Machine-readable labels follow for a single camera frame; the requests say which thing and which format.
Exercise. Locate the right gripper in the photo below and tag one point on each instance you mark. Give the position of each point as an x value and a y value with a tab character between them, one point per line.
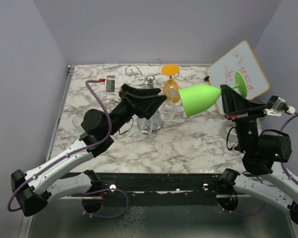
234	103

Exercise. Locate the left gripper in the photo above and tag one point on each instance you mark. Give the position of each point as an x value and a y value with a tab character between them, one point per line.
146	102

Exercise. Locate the clear wine glass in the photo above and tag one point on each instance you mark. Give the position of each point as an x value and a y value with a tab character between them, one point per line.
76	121
168	108
146	126

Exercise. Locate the orange plastic wine glass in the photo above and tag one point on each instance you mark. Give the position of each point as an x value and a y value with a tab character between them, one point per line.
172	71

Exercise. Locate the green plastic wine glass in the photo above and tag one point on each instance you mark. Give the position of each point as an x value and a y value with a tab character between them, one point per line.
199	98

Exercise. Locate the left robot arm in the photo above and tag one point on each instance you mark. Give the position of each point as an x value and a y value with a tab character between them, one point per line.
33	189

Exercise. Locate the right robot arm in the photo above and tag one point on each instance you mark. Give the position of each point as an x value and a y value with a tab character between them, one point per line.
265	153

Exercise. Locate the chrome wine glass rack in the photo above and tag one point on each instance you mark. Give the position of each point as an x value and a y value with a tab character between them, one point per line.
150	81

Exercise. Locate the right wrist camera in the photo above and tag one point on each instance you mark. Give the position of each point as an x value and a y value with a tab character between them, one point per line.
276	106

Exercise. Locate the black front table rail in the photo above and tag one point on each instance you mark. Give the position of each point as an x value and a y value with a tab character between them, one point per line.
114	189

